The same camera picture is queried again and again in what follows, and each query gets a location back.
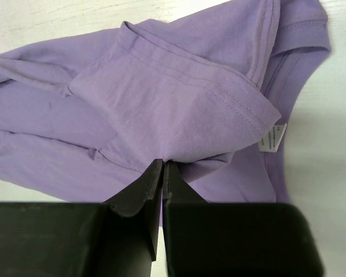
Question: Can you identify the purple t shirt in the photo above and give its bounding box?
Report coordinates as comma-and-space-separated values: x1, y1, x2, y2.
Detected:
0, 1, 330, 202

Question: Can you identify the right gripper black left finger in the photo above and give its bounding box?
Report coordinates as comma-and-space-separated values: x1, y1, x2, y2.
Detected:
0, 159, 163, 276

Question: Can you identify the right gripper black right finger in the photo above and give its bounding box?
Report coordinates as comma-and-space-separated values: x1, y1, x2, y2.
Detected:
162, 162, 324, 276

